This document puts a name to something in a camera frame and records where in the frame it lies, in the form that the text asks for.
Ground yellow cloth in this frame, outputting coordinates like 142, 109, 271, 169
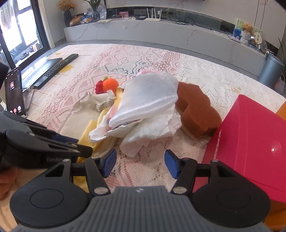
74, 87, 125, 192

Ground red box lid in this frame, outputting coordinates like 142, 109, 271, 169
192, 94, 286, 204

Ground white lace tablecloth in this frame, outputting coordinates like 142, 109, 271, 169
0, 43, 286, 194

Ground cream drawstring bag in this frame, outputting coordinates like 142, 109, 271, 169
58, 89, 119, 134

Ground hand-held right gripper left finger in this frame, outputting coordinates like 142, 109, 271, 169
43, 149, 117, 197

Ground brown sponge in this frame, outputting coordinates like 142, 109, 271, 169
175, 81, 223, 140

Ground person's left hand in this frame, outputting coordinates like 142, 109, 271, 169
0, 166, 20, 200

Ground sliding glass door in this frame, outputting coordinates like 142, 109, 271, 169
0, 0, 56, 74

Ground black cables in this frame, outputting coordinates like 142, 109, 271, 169
169, 16, 203, 25

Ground black flat device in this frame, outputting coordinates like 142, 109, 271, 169
17, 57, 63, 91

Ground orange and red crochet toy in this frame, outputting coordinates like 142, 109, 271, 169
94, 76, 119, 94

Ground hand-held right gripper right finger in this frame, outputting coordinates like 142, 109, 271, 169
165, 149, 238, 195

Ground white satin cloth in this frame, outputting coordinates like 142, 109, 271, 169
108, 72, 179, 130

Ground black smartphone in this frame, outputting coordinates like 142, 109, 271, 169
4, 67, 24, 116

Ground white router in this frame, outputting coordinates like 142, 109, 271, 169
144, 7, 162, 22

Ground grey trash can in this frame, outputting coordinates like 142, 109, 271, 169
258, 54, 285, 90

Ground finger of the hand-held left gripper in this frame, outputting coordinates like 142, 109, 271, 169
6, 129, 93, 159
1, 110, 79, 144

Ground dark vase with dried flowers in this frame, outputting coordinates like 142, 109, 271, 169
56, 0, 76, 27

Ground glass vase with green plant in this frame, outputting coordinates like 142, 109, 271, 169
88, 0, 105, 22

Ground pink woven bag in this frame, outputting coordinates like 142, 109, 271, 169
274, 74, 286, 94

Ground black remote control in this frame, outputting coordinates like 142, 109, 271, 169
33, 54, 79, 89

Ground printed picture board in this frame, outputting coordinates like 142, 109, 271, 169
232, 18, 263, 43

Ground teddy bear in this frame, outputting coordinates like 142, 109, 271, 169
240, 22, 254, 46

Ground brown wooden ornament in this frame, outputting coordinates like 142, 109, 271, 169
70, 17, 84, 27

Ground white marble media cabinet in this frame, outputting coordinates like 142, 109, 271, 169
64, 17, 266, 77

